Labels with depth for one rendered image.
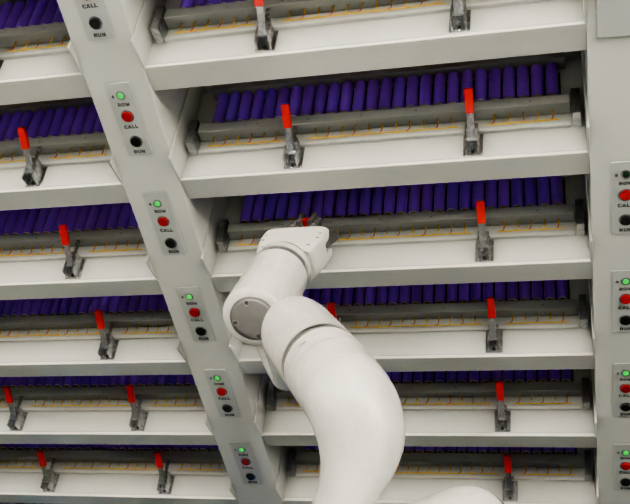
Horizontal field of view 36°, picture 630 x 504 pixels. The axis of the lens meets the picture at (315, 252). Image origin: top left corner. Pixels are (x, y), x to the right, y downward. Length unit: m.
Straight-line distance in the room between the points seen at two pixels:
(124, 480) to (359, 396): 1.26
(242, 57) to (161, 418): 0.83
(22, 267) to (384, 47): 0.80
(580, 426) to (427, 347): 0.31
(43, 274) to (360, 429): 0.95
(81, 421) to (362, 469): 1.16
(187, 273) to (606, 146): 0.69
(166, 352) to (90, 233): 0.26
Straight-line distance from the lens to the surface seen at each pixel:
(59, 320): 1.88
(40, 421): 2.04
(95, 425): 1.98
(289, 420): 1.83
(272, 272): 1.25
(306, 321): 1.04
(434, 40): 1.30
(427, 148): 1.41
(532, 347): 1.62
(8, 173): 1.65
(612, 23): 1.29
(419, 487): 1.92
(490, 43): 1.30
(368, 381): 0.92
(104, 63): 1.42
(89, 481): 2.15
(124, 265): 1.67
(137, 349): 1.79
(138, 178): 1.51
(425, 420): 1.78
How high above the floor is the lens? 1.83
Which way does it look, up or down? 35 degrees down
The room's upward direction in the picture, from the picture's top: 13 degrees counter-clockwise
